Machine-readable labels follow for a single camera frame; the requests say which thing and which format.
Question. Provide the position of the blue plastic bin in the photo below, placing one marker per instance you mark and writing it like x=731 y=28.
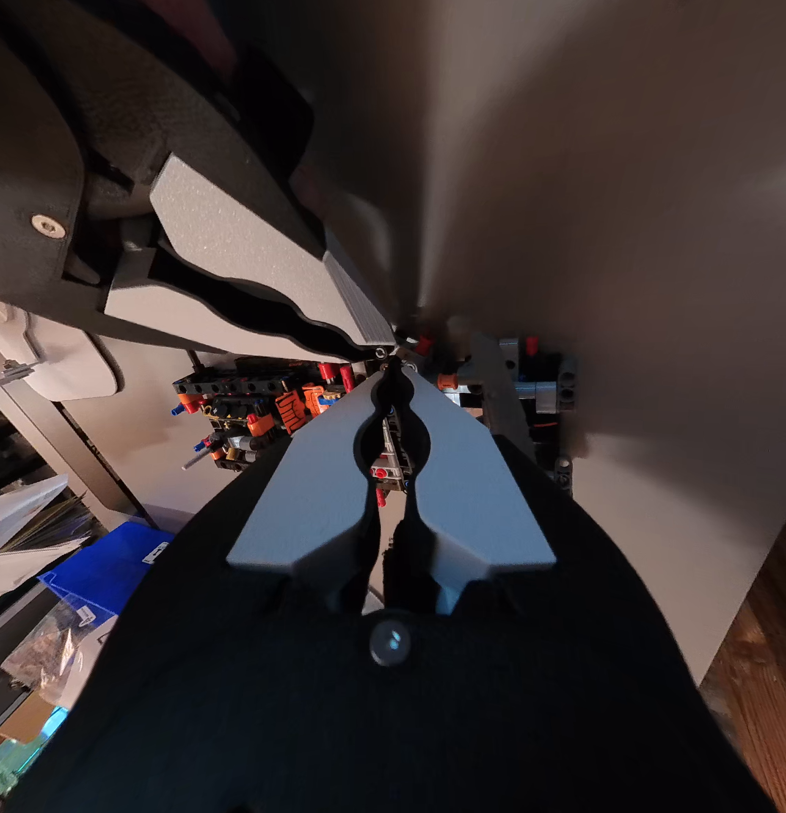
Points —
x=107 y=565

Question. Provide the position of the lego car chassis model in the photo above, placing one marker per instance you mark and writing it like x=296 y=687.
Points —
x=240 y=406

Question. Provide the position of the white stand with base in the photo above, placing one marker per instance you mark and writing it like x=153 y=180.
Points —
x=69 y=368

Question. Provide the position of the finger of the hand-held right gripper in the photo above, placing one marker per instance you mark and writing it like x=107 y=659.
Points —
x=177 y=317
x=240 y=228

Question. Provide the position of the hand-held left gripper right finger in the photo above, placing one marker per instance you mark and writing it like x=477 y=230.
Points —
x=488 y=508

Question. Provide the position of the green flat object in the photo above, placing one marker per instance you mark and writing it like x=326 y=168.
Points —
x=12 y=762

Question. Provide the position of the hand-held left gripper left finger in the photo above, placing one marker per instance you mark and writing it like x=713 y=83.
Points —
x=297 y=508

